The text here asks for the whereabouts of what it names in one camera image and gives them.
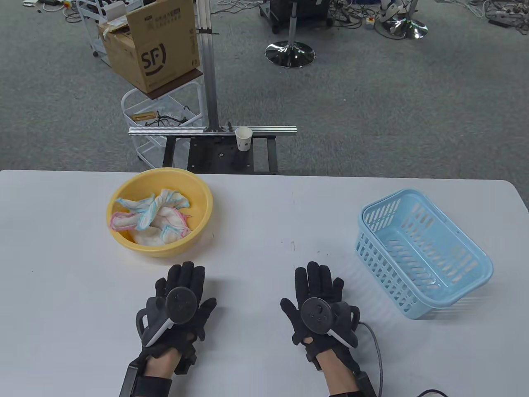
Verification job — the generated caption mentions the person's right hand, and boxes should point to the person's right hand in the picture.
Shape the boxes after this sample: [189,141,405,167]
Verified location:
[280,261,360,358]

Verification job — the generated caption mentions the white paper cup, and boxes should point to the white paper cup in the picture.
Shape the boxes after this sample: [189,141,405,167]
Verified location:
[235,127,253,152]

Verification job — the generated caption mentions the grey right wrist cable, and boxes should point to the grey right wrist cable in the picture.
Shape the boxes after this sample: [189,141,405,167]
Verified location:
[356,322,449,397]

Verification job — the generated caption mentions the brown wooden board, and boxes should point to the brown wooden board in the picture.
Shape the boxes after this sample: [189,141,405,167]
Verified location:
[141,68,204,101]

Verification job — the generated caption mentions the black hand controller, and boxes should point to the black hand controller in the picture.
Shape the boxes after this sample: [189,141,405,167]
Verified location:
[300,298,360,349]
[136,286,198,347]

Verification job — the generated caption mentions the black glove sensor box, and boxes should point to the black glove sensor box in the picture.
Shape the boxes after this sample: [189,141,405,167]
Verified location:
[305,345,324,371]
[175,347,197,375]

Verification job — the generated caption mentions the blue-trimmed white dish cloth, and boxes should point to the blue-trimmed white dish cloth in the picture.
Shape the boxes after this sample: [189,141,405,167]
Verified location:
[127,225,193,248]
[115,189,191,230]

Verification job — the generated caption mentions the black right hand controller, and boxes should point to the black right hand controller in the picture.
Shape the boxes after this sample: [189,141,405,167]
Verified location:
[300,298,360,349]

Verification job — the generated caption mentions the brown cardboard box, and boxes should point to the brown cardboard box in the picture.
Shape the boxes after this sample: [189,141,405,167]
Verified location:
[98,0,201,94]

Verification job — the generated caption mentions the light blue plastic basket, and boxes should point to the light blue plastic basket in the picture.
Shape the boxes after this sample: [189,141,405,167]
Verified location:
[354,189,494,320]

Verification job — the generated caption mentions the person's left hand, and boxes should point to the person's left hand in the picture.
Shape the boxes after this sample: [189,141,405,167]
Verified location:
[138,261,217,359]

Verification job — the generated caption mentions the white wire cart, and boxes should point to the white wire cart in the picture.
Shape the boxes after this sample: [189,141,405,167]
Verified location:
[121,79,206,169]

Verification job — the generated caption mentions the chrome stool base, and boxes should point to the chrome stool base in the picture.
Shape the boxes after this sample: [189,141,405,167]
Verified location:
[264,0,316,69]
[374,0,429,40]

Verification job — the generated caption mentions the person's left forearm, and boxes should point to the person's left forearm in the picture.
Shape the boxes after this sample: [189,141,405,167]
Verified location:
[143,351,181,379]

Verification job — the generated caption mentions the black equipment case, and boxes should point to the black equipment case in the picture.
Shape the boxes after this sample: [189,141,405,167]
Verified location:
[259,0,334,34]

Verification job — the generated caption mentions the black metal stand base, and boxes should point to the black metal stand base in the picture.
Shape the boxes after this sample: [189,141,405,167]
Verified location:
[162,136,280,175]

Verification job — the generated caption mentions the yellow plastic basin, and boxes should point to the yellow plastic basin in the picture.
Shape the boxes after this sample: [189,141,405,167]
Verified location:
[106,167,214,258]

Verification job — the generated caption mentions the black left hand controller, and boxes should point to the black left hand controller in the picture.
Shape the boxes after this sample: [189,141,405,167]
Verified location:
[136,286,198,347]

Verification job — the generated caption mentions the black left wrist strap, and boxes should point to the black left wrist strap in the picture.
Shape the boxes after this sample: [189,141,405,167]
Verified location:
[133,374,173,397]

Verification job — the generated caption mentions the black right glove sensor box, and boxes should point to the black right glove sensor box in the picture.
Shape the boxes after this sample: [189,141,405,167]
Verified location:
[305,345,324,371]

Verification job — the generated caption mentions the black left glove sensor box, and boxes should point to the black left glove sensor box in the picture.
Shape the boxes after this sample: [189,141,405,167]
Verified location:
[175,347,197,375]

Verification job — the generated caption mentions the white metal trolley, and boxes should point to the white metal trolley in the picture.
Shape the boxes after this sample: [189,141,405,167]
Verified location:
[76,0,145,58]

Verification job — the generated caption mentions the pink-trimmed white dish cloth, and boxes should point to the pink-trimmed white dish cloth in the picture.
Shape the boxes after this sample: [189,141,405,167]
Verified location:
[109,206,194,239]

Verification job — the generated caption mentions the person's right forearm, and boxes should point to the person's right forearm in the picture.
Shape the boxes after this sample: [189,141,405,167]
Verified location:
[319,351,361,397]

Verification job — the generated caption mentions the aluminium profile frame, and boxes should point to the aluminium profile frame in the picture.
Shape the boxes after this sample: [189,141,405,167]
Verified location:
[129,0,298,136]

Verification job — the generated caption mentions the black tangled cables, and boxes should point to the black tangled cables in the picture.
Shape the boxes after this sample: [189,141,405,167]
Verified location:
[145,105,200,127]

